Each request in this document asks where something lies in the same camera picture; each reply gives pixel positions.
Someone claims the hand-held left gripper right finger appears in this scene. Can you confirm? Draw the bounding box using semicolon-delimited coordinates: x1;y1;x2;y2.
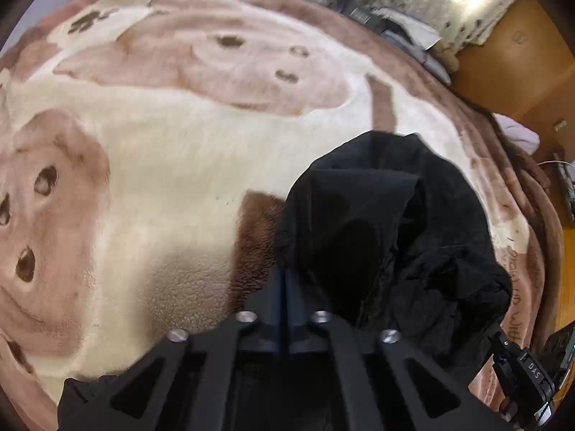
286;272;513;431

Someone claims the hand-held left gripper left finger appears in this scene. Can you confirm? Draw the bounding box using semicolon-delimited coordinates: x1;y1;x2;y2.
90;269;287;431

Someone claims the black quilted jacket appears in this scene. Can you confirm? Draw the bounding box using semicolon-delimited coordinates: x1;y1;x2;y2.
56;130;514;431

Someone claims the pile of clothes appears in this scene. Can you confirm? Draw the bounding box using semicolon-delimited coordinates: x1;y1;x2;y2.
326;0;456;84

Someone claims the brown printed fleece blanket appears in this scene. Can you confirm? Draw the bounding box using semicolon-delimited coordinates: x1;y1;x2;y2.
0;0;564;429

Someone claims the white cloth on floor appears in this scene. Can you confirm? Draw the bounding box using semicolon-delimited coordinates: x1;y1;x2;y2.
492;113;541;154

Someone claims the wooden wardrobe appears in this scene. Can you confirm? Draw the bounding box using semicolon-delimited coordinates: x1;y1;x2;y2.
449;0;575;149

